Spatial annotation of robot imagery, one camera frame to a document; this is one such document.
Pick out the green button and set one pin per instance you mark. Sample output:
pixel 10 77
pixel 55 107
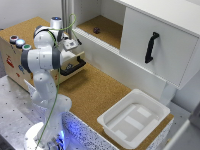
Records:
pixel 26 47

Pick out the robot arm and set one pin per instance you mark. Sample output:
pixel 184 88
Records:
pixel 43 58

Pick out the blue button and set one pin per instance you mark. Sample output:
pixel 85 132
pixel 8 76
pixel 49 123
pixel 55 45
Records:
pixel 20 42

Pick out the purple block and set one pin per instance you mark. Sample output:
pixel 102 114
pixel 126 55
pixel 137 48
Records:
pixel 96 30

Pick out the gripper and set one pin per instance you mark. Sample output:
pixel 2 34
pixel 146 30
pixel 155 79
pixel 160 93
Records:
pixel 70 45

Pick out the white sliding door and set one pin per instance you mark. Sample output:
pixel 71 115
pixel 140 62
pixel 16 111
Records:
pixel 166 50

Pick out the white plastic box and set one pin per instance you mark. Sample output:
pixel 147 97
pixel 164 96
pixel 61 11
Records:
pixel 115 125

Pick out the white cabinet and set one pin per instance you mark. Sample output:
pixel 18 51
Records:
pixel 110 63

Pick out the red button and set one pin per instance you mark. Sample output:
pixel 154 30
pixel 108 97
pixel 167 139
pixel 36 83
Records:
pixel 14 38

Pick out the wooden drawer box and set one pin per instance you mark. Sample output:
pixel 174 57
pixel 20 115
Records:
pixel 23 28

